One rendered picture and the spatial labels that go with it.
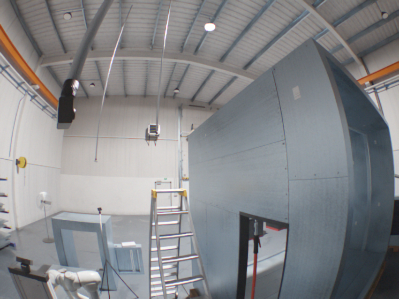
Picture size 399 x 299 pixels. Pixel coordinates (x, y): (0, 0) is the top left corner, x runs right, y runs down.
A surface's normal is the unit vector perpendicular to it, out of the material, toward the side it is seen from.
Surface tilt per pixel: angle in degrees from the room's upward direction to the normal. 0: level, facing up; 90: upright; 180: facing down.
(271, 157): 90
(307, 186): 90
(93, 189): 90
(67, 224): 90
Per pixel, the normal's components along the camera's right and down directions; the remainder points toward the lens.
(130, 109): 0.34, -0.16
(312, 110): -0.94, -0.04
